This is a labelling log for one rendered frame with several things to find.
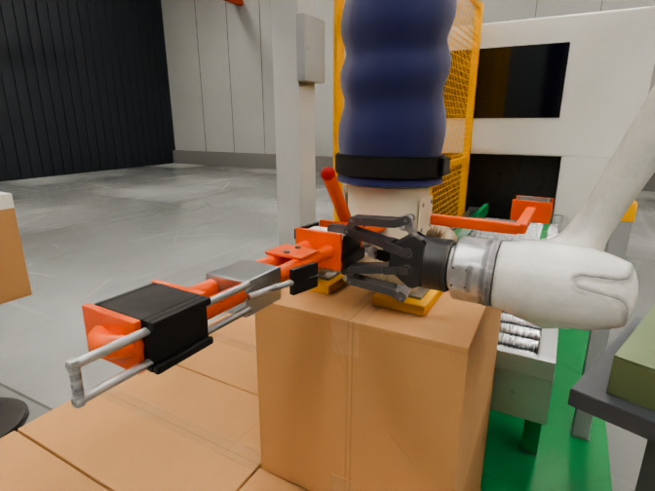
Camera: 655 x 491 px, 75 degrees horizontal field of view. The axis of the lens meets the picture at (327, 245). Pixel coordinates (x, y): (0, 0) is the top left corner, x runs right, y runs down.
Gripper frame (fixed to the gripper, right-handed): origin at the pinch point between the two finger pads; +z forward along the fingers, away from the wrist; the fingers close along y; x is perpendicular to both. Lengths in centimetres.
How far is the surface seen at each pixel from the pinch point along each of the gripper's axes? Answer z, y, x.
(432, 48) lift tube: -8.4, -32.0, 22.1
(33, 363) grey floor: 207, 110, 43
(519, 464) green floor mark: -32, 107, 96
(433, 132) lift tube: -9.6, -17.7, 22.3
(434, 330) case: -17.3, 13.0, 4.9
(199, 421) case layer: 40, 54, 6
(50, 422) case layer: 72, 54, -13
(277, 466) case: 12, 50, 1
